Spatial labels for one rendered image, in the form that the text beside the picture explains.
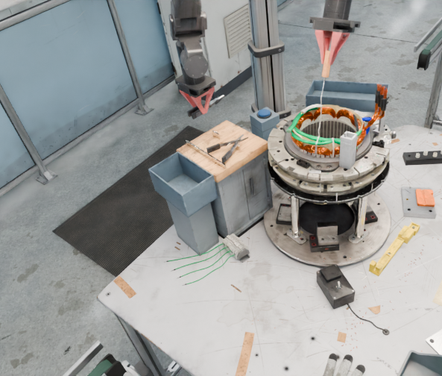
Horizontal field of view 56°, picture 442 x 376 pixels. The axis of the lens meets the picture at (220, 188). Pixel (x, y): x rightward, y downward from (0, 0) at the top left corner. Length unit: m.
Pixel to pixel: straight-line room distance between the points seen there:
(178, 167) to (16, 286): 1.60
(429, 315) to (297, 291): 0.33
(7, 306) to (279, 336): 1.77
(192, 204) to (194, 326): 0.33
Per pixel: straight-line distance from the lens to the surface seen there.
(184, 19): 1.04
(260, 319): 1.16
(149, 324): 1.22
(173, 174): 1.27
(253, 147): 1.20
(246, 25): 3.69
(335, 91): 1.51
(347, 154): 1.04
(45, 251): 2.75
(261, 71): 1.51
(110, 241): 2.57
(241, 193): 1.24
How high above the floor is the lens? 1.78
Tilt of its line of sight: 41 degrees down
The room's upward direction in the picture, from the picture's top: 11 degrees counter-clockwise
